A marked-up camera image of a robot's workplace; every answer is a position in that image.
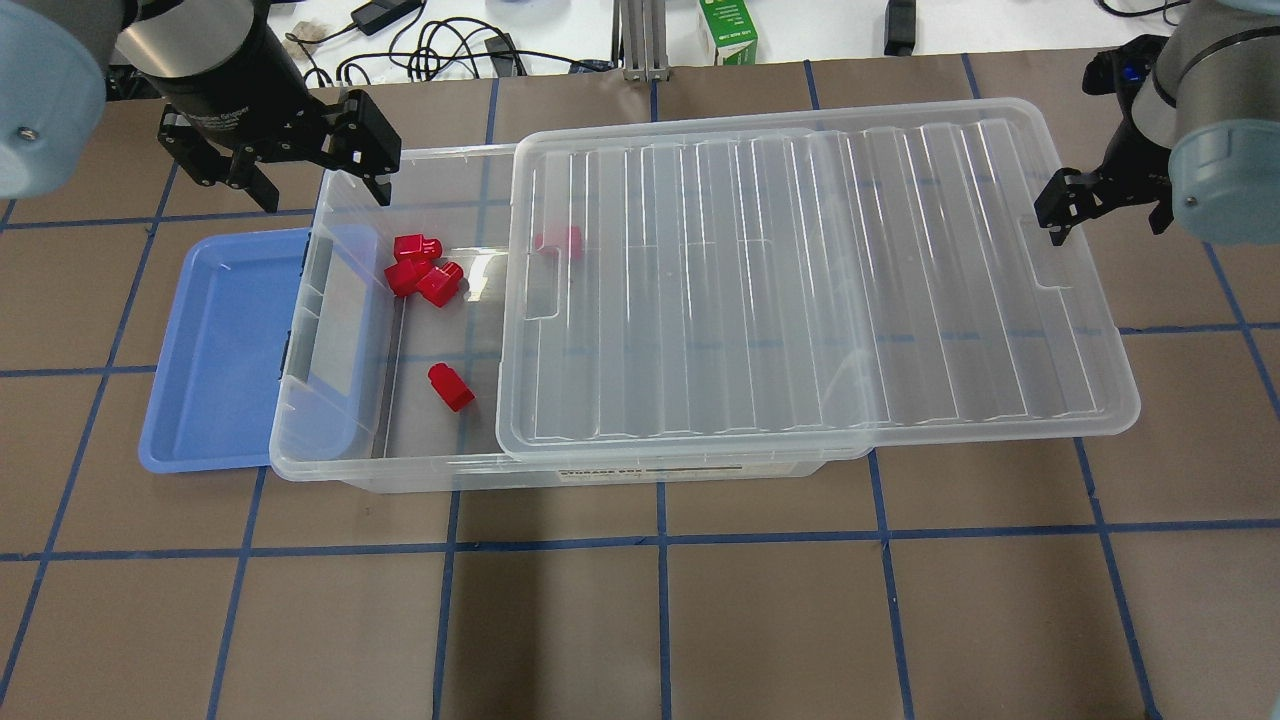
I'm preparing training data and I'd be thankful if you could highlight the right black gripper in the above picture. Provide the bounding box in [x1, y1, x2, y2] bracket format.
[1033, 102, 1174, 247]

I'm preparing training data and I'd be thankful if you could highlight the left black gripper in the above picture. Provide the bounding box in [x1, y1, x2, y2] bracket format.
[156, 29, 402, 213]

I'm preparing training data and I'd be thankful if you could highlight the clear plastic box lid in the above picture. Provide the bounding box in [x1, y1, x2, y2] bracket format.
[495, 97, 1140, 468]

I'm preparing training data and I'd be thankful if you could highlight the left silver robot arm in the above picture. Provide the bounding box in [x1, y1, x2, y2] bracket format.
[1, 1, 402, 211]

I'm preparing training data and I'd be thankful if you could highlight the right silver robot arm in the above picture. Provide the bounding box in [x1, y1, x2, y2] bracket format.
[1034, 1, 1279, 246]

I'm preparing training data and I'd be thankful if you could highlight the blue plastic tray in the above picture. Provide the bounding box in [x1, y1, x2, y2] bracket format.
[138, 228, 310, 474]

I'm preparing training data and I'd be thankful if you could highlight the clear plastic storage box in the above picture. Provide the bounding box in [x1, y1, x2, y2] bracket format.
[270, 120, 872, 493]

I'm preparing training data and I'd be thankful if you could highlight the red block under lid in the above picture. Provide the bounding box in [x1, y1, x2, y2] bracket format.
[532, 225, 584, 261]

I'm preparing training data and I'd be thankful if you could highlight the black power adapter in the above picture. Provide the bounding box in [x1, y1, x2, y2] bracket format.
[349, 0, 425, 36]

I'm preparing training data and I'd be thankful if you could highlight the black power brick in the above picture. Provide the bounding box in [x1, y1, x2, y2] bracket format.
[883, 0, 916, 56]

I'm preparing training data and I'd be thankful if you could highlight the green white carton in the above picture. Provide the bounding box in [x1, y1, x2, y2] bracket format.
[698, 0, 760, 67]

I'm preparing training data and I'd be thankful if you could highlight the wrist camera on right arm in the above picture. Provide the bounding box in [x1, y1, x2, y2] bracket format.
[1082, 35, 1169, 96]

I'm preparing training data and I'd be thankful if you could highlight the aluminium frame post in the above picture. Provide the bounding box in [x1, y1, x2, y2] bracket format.
[612, 0, 669, 83]

